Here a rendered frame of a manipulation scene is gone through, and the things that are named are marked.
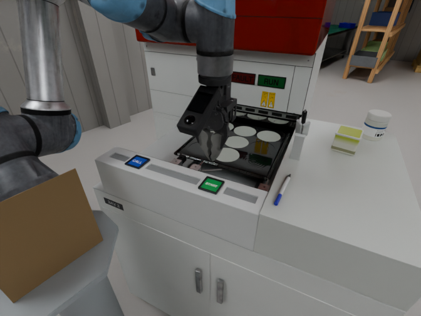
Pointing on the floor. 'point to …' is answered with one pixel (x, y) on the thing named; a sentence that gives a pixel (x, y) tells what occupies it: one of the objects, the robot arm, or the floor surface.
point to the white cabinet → (218, 273)
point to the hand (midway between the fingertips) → (210, 157)
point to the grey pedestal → (74, 284)
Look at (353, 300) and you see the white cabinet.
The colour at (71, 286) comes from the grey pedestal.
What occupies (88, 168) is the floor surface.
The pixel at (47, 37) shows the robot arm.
